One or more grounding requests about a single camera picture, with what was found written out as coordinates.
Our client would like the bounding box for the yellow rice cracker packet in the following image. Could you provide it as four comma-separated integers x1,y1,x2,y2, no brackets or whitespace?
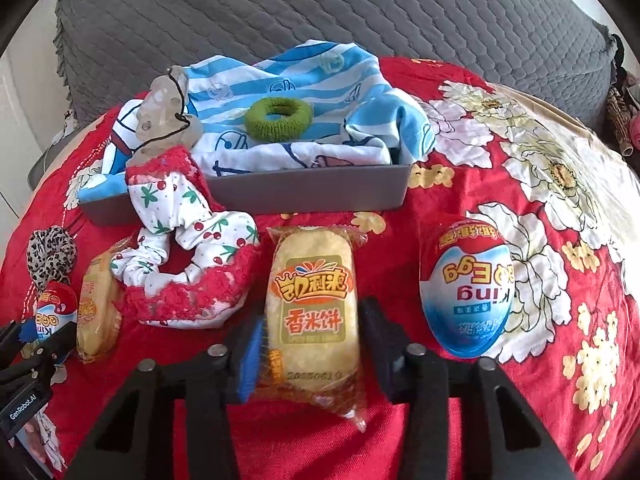
75,250,123,363
250,225,371,433

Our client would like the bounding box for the small blue red toy egg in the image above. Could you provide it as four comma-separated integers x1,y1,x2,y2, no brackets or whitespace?
35,282,78,366

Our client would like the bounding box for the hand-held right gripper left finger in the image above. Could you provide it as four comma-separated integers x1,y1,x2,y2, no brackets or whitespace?
65,317,266,480

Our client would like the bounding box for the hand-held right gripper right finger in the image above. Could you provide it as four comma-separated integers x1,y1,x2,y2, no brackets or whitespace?
359,297,576,480

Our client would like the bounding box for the white cherry print scrunchie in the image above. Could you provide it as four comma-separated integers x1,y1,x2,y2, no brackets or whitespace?
110,145,261,328

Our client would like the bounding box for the brown patterned cloth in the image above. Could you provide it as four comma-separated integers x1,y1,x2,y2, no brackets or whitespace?
607,72,637,153

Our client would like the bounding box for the large blue red toy egg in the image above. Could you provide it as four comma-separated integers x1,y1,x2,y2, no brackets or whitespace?
419,215,516,359

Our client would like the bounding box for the grey round object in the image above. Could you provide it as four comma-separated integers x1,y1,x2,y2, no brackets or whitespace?
27,125,76,191

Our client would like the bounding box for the clear hair claw clip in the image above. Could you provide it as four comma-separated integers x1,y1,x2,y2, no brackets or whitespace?
127,67,203,166

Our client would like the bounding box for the grey storage box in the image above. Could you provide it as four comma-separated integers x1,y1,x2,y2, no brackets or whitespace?
80,162,413,228

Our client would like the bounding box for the leopard print scrunchie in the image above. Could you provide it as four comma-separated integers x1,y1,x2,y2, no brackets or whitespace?
27,226,78,293

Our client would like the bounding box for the blue striped cartoon cloth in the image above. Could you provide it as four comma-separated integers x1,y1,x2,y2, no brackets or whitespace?
77,40,431,206

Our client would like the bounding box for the green knitted scrunchie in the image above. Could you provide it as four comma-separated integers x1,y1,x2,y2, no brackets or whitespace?
244,96,311,142

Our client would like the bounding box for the grey quilted cover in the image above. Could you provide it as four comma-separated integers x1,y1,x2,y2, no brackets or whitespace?
54,0,621,133

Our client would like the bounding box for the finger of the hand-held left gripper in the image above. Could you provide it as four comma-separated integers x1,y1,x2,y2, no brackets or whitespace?
0,321,25,357
10,327,77,386

